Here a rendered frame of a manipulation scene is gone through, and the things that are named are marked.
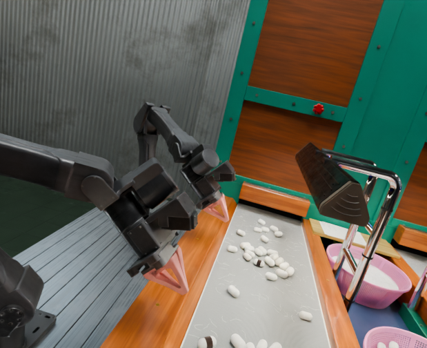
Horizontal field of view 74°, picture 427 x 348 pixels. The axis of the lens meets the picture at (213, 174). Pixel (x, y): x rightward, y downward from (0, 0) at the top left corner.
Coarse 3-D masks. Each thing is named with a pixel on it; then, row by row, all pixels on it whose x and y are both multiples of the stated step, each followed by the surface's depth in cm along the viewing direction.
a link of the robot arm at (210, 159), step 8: (176, 144) 83; (200, 144) 77; (208, 144) 79; (176, 152) 83; (192, 152) 80; (200, 152) 78; (208, 152) 77; (176, 160) 83; (184, 160) 84; (192, 160) 79; (200, 160) 76; (208, 160) 76; (216, 160) 78; (192, 168) 79; (200, 168) 77; (208, 168) 77
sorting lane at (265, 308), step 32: (256, 224) 115; (288, 224) 123; (224, 256) 86; (256, 256) 91; (288, 256) 96; (224, 288) 72; (256, 288) 75; (288, 288) 78; (192, 320) 59; (224, 320) 61; (256, 320) 63; (288, 320) 66; (320, 320) 68
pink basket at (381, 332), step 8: (376, 328) 66; (384, 328) 66; (392, 328) 67; (368, 336) 63; (376, 336) 65; (384, 336) 66; (392, 336) 67; (400, 336) 67; (408, 336) 67; (416, 336) 66; (368, 344) 63; (376, 344) 65; (384, 344) 66; (400, 344) 67; (416, 344) 66; (424, 344) 66
